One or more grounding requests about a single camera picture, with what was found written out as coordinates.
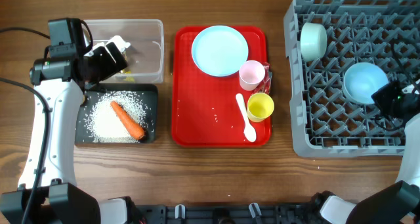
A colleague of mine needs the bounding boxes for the white tissue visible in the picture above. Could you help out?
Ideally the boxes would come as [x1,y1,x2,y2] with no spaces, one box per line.
[84,35,131,58]

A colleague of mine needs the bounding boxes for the yellow snack wrapper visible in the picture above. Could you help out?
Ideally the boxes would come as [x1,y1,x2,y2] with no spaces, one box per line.
[120,69,135,83]

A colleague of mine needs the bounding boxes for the light blue bowl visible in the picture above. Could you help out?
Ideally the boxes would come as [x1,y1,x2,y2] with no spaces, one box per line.
[342,62,389,105]

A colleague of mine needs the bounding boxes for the white rice pile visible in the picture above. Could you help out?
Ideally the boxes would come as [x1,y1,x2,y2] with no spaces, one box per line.
[76,91,158,143]

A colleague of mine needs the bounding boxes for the orange carrot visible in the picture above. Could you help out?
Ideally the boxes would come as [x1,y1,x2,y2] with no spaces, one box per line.
[110,101,145,140]

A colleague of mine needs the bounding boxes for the mint green bowl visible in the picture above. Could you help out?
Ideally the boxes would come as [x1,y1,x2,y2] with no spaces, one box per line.
[300,23,327,62]

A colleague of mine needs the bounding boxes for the light blue plate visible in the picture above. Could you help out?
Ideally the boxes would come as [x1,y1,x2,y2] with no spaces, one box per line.
[191,26,249,77]

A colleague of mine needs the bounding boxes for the pink plastic cup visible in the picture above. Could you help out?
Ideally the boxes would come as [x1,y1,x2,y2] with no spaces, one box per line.
[239,60,266,91]

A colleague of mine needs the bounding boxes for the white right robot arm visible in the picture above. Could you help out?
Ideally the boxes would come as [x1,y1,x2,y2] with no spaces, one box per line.
[320,81,419,223]

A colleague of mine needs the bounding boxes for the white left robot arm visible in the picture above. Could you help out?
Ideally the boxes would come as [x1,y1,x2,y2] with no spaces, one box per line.
[1,18,127,223]

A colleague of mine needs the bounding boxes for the black waste tray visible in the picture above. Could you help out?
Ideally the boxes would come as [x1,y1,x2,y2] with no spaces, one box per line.
[75,83,158,145]

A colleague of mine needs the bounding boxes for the grey dishwasher rack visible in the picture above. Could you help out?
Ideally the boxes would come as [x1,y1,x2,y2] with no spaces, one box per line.
[283,0,419,158]

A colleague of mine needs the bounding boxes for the clear plastic storage bin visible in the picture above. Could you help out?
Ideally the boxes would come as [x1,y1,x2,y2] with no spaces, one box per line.
[86,19,164,84]

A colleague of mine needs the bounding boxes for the red plastic tray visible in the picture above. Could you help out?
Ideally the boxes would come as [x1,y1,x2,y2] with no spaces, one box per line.
[171,26,272,147]

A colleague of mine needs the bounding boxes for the red candy wrapper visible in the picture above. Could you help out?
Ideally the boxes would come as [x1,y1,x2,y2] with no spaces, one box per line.
[258,62,272,95]

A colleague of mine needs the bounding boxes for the yellow plastic cup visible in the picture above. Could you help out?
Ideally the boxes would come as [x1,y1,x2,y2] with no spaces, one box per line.
[247,93,274,122]

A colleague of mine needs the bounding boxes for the cream plastic spoon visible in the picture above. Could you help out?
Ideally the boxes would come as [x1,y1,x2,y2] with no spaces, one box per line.
[236,93,257,143]

